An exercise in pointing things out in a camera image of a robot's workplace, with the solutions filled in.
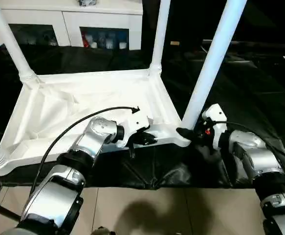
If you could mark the black folding table frame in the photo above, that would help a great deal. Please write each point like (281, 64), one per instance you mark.
(0, 203)

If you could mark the black monitor bar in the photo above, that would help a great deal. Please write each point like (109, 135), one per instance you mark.
(259, 44)

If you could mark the white plastic table top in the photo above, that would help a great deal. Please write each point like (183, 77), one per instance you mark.
(83, 90)

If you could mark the black glossy mat cloth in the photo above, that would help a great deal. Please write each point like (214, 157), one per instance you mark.
(254, 98)

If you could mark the white jar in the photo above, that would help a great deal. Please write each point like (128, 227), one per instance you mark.
(122, 45)

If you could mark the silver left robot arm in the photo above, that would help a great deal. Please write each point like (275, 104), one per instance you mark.
(95, 132)

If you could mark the red bottle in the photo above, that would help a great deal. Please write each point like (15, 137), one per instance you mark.
(85, 41)

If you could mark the small tan box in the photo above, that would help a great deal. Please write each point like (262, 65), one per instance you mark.
(174, 43)

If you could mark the white glass door cabinet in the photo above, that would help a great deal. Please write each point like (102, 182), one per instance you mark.
(71, 14)

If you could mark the dark patterned bundle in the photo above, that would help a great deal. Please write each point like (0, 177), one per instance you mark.
(88, 2)

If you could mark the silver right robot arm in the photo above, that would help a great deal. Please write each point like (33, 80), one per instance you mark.
(252, 151)

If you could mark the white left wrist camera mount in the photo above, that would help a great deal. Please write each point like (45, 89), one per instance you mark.
(135, 122)

